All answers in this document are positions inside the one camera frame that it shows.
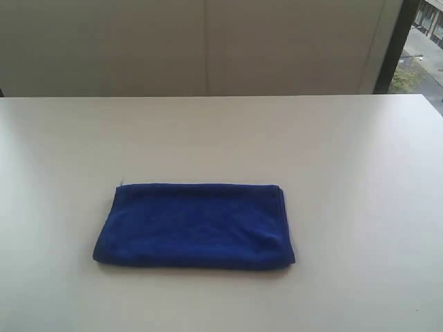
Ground blue microfibre cloth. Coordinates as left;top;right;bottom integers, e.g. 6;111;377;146
93;183;296;271

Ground black window frame post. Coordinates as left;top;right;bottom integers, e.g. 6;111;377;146
373;0;419;95

